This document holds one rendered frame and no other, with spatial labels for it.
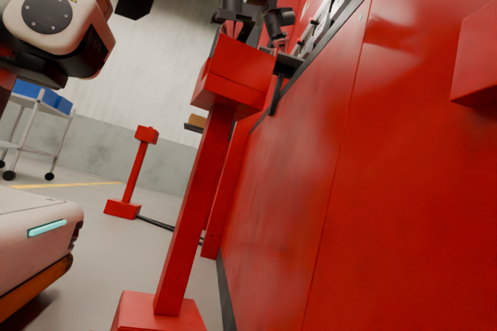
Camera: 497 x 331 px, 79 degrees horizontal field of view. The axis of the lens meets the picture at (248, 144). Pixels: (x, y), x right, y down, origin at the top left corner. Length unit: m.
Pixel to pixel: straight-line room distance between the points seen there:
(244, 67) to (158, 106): 7.44
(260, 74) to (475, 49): 0.58
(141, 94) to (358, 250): 8.06
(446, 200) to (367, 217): 0.11
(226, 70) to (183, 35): 8.08
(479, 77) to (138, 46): 8.59
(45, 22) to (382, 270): 0.80
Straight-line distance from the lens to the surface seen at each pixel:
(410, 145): 0.33
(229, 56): 0.77
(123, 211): 2.79
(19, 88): 3.89
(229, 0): 0.86
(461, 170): 0.27
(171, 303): 0.84
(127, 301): 0.89
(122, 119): 8.22
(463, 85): 0.27
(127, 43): 8.82
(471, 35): 0.29
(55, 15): 0.86
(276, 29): 1.32
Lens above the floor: 0.44
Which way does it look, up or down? 9 degrees up
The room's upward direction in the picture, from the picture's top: 15 degrees clockwise
